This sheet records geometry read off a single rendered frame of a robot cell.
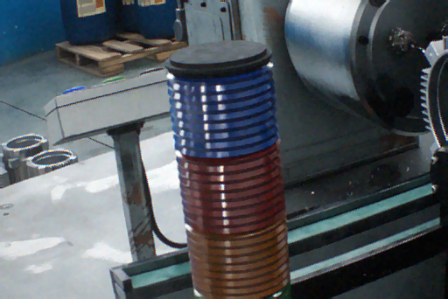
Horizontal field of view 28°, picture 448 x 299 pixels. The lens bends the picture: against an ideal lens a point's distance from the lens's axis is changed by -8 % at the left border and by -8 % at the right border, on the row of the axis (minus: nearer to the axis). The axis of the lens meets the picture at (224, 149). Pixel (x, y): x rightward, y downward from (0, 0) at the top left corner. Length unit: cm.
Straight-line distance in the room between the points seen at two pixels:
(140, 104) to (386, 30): 35
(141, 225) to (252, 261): 60
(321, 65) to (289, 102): 17
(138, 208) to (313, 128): 42
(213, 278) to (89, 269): 73
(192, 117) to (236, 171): 4
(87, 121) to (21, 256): 35
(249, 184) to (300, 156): 93
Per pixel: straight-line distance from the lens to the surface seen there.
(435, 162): 88
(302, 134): 145
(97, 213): 146
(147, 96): 109
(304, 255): 102
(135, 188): 112
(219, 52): 53
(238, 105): 51
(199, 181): 53
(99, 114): 107
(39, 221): 146
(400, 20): 124
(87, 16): 601
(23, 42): 667
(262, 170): 53
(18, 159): 339
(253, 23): 141
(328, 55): 125
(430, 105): 112
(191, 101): 52
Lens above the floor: 134
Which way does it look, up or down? 19 degrees down
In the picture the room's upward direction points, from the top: 6 degrees counter-clockwise
